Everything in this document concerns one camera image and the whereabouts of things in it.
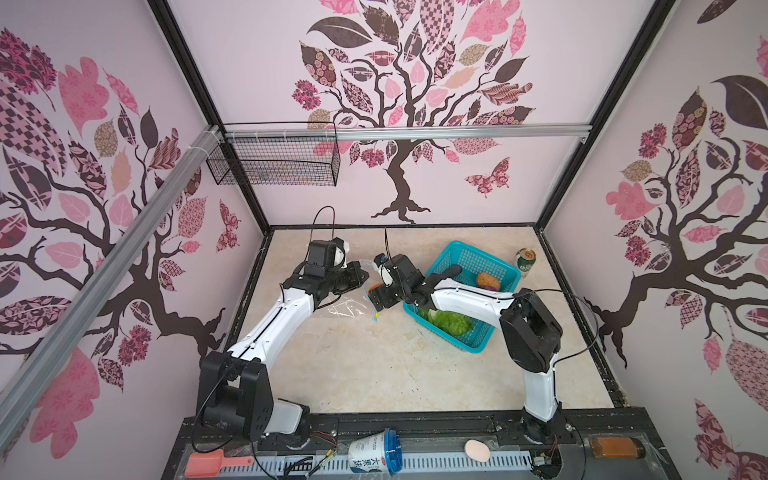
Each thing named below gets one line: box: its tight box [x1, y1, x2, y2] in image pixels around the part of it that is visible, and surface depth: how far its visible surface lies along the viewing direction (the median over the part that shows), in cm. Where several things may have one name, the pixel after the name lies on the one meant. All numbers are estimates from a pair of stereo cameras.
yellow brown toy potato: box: [477, 272, 501, 290], surface depth 100 cm
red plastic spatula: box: [184, 450, 255, 478], surface depth 69 cm
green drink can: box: [515, 248, 537, 273], surface depth 100 cm
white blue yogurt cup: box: [348, 428, 403, 476], surface depth 66 cm
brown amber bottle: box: [589, 436, 646, 459], surface depth 71 cm
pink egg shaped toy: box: [464, 439, 490, 463], surface depth 71 cm
